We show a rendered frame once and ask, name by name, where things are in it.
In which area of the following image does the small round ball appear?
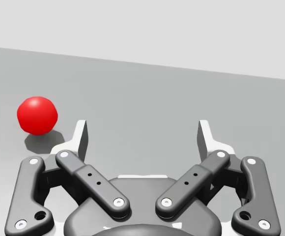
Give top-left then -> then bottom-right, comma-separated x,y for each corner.
16,96 -> 59,136

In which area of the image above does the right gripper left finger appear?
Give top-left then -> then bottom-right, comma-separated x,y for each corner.
4,119 -> 131,236

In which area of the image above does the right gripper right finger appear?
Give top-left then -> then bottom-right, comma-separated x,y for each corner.
155,119 -> 282,236

